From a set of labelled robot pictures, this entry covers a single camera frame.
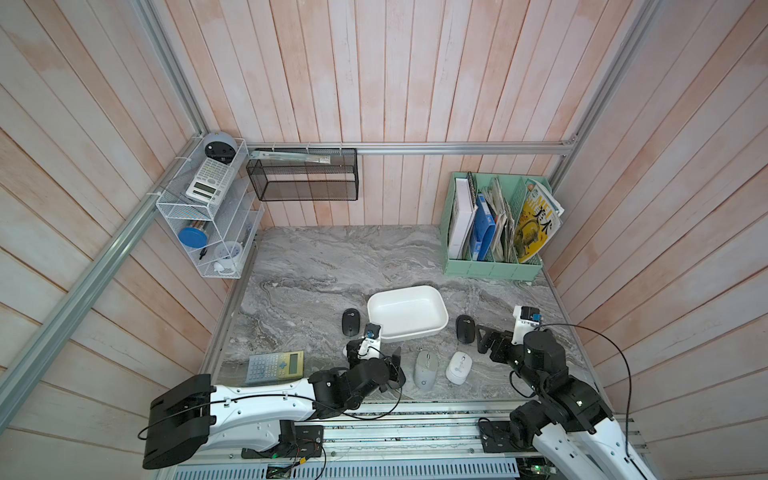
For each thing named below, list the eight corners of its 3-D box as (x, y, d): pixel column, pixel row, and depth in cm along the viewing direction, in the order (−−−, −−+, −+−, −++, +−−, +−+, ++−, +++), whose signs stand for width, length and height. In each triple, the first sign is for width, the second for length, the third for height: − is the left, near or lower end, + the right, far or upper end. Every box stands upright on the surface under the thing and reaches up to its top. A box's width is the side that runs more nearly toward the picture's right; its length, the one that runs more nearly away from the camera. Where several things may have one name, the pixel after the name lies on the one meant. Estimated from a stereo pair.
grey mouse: (415, 391, 83) (416, 387, 80) (412, 355, 90) (414, 350, 87) (440, 391, 83) (442, 387, 80) (435, 355, 90) (437, 350, 87)
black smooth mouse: (341, 336, 94) (340, 332, 91) (343, 312, 99) (343, 308, 97) (359, 336, 94) (358, 332, 91) (360, 312, 99) (359, 308, 97)
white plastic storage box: (375, 349, 91) (375, 341, 86) (365, 304, 101) (365, 295, 96) (451, 333, 94) (455, 324, 89) (434, 292, 104) (437, 282, 100)
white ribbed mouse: (442, 377, 86) (444, 374, 83) (453, 350, 91) (455, 347, 89) (463, 388, 84) (465, 385, 82) (473, 360, 89) (475, 357, 87)
